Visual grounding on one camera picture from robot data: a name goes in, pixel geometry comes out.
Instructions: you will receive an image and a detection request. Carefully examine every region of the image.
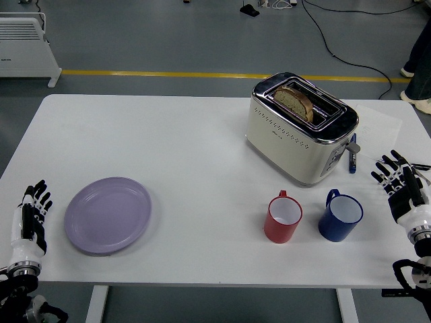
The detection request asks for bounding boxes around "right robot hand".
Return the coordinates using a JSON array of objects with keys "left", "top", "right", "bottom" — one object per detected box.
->
[{"left": 370, "top": 149, "right": 431, "bottom": 236}]

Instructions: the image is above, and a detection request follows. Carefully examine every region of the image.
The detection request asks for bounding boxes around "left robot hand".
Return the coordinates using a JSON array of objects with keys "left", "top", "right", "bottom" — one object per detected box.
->
[{"left": 9, "top": 180, "right": 54, "bottom": 266}]

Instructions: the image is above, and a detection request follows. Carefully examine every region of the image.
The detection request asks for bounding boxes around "purple plate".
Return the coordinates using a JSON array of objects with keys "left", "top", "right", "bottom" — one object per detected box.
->
[{"left": 63, "top": 176, "right": 153, "bottom": 257}]

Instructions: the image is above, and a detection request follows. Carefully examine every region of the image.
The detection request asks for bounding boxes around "bread slice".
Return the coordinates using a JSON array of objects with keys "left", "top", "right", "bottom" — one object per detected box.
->
[{"left": 273, "top": 84, "right": 314, "bottom": 122}]

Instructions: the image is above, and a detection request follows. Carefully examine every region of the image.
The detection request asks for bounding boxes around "black table control panel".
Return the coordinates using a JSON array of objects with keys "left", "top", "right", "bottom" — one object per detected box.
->
[{"left": 381, "top": 288, "right": 417, "bottom": 297}]

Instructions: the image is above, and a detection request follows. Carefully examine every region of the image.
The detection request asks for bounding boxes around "blue marker pen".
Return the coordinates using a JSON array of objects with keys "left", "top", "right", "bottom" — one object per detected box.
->
[{"left": 348, "top": 133, "right": 358, "bottom": 174}]

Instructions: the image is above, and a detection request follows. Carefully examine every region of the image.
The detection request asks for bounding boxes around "blue mug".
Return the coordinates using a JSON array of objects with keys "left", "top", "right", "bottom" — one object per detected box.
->
[{"left": 318, "top": 188, "right": 364, "bottom": 243}]

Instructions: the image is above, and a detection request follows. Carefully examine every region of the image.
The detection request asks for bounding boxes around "white table leg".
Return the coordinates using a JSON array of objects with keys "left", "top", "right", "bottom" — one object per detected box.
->
[
  {"left": 335, "top": 287, "right": 360, "bottom": 323},
  {"left": 84, "top": 285, "right": 109, "bottom": 323}
]

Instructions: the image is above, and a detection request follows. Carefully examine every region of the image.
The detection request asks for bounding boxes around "white paper sheet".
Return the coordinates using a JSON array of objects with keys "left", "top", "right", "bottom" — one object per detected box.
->
[{"left": 353, "top": 104, "right": 403, "bottom": 161}]

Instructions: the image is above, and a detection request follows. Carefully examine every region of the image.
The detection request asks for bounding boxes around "red mug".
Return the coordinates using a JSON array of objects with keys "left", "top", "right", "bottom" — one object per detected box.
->
[{"left": 263, "top": 190, "right": 304, "bottom": 244}]

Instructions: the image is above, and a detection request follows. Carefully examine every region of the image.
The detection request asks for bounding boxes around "cream and chrome toaster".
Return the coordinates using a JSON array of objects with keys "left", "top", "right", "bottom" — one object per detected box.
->
[{"left": 244, "top": 71, "right": 361, "bottom": 188}]

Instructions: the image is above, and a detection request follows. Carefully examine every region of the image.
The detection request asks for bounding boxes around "white panel heater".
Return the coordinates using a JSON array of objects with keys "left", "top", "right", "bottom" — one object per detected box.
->
[{"left": 0, "top": 12, "right": 63, "bottom": 88}]

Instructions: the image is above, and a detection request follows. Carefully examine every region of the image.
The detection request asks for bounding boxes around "black floor device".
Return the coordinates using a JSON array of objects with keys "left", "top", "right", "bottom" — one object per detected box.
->
[{"left": 239, "top": 0, "right": 261, "bottom": 17}]

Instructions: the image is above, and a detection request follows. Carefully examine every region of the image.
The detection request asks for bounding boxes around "long black floor cable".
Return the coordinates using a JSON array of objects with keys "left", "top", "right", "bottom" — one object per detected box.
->
[{"left": 300, "top": 0, "right": 394, "bottom": 101}]

